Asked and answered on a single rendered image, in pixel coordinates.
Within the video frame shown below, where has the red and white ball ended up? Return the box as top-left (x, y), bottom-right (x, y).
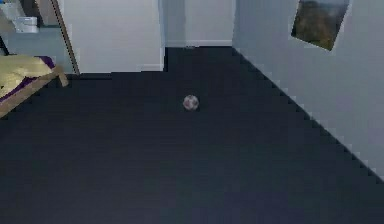
top-left (182, 94), bottom-right (200, 112)

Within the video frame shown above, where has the framed landscape picture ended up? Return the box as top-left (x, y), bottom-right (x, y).
top-left (290, 0), bottom-right (351, 52)

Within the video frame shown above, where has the wooden bed with purple sheet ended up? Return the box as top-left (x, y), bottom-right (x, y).
top-left (0, 55), bottom-right (70, 119)

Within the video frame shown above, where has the yellow blanket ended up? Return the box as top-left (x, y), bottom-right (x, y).
top-left (0, 54), bottom-right (54, 98)

